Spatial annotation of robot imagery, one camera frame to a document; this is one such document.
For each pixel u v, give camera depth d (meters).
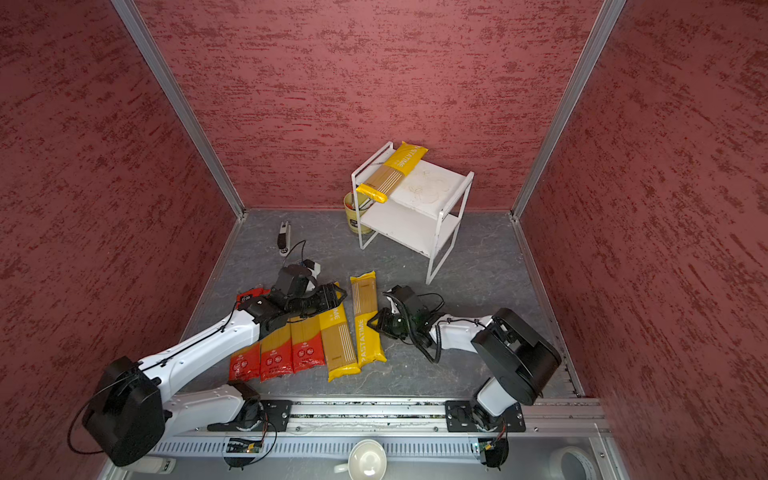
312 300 0.71
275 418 0.74
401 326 0.75
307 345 0.83
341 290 0.79
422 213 0.77
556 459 0.67
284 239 1.07
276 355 0.81
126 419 0.40
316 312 0.73
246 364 0.79
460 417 0.74
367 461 0.68
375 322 0.85
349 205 1.05
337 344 0.85
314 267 0.78
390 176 0.81
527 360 0.46
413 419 0.76
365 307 0.91
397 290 0.74
